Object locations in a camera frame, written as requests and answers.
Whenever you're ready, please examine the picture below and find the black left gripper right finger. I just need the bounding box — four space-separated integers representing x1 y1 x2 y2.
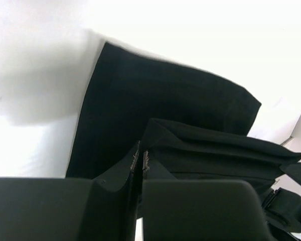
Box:
142 150 268 240

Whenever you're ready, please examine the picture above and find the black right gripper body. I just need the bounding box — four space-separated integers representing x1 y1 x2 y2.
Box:
259 162 301 235

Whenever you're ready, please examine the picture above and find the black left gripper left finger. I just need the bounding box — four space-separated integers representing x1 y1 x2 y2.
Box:
0 145 138 240

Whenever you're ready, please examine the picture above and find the black skirt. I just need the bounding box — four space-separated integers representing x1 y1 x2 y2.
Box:
66 43 301 195

